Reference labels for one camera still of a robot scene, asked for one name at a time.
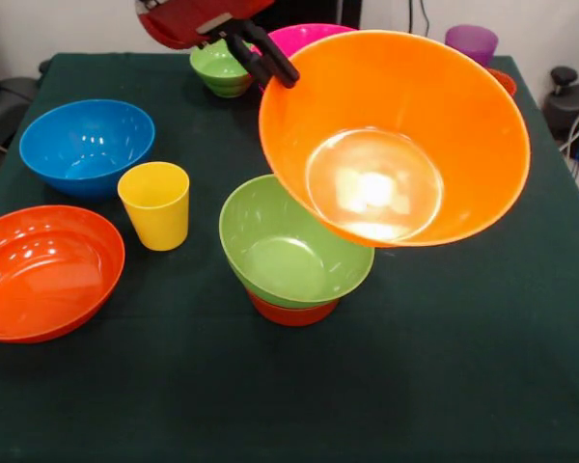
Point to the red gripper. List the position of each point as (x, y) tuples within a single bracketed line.
[(188, 21)]

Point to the small green ribbed bowl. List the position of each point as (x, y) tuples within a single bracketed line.
[(217, 72)]

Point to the large green bowl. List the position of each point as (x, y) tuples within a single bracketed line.
[(270, 241)]

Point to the large yellow-orange bowl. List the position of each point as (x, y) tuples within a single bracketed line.
[(463, 120)]

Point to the small orange bowl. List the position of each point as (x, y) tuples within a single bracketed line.
[(294, 316)]

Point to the large pink bowl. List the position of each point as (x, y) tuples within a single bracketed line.
[(294, 38)]

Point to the yellow cup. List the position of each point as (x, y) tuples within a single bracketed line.
[(157, 217)]

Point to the blue bowl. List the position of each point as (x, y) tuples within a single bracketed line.
[(87, 144)]

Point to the purple cup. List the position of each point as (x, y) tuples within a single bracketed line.
[(473, 41)]

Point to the small black knob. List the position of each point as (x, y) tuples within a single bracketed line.
[(44, 66)]

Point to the orange cup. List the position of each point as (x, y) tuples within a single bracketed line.
[(506, 82)]

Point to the dark grey chair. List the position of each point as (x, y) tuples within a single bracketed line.
[(5, 111)]

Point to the black clamp knob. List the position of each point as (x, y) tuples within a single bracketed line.
[(563, 74)]

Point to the black rounded base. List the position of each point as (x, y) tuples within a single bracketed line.
[(559, 111)]

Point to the wide shallow orange bowl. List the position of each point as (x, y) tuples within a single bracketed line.
[(43, 275)]

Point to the dark green tablecloth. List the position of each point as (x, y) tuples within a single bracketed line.
[(270, 386)]

